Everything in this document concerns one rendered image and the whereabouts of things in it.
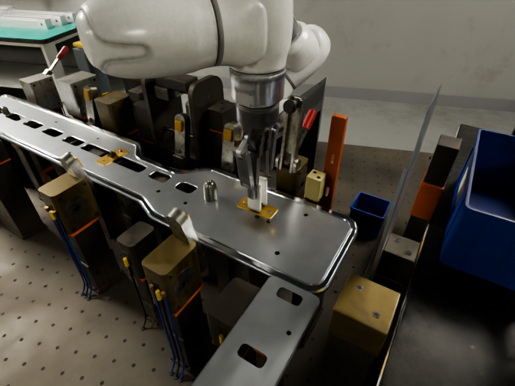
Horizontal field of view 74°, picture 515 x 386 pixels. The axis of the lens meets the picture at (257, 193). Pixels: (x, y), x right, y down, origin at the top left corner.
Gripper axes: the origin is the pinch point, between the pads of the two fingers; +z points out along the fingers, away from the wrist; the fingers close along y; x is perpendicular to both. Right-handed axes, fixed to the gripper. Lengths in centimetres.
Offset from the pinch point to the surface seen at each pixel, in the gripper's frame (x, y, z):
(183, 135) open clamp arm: -31.3, -12.7, 1.4
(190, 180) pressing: -21.2, -2.7, 6.6
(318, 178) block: 8.8, -11.2, 0.0
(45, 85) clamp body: -102, -17, 3
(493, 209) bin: 43.1, -24.5, 3.2
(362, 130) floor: -35, -246, 107
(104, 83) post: -92, -35, 6
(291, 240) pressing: 9.7, 2.7, 6.5
